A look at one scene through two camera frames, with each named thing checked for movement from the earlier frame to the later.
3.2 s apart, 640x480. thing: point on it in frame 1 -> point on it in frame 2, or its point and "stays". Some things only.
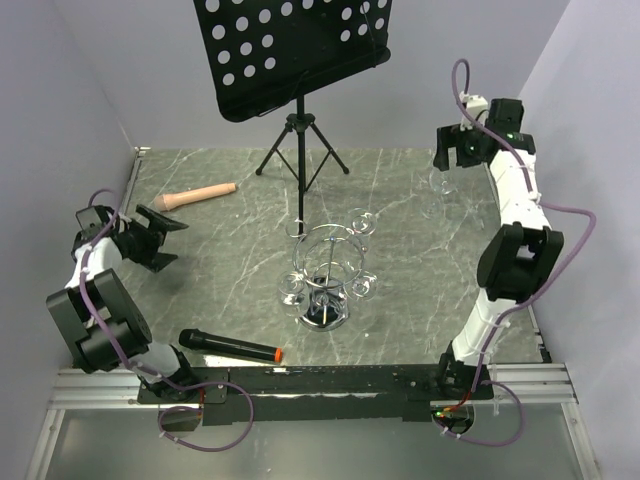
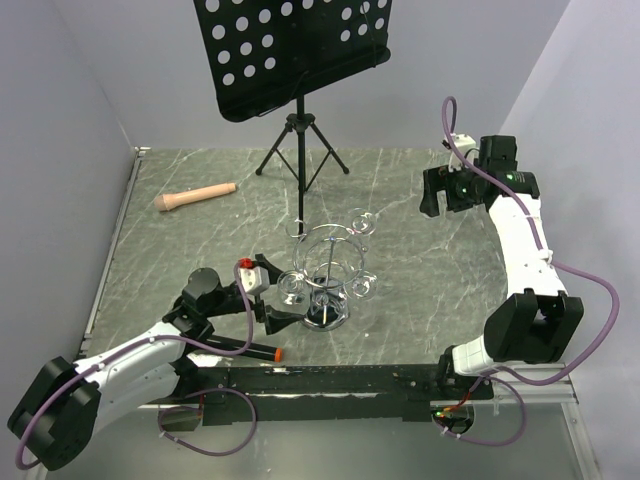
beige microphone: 166,202 stays
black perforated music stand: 264,53 stays
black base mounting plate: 266,393 stays
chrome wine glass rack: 326,258 stays
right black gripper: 451,136 -> 440,178
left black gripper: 151,257 -> 274,319
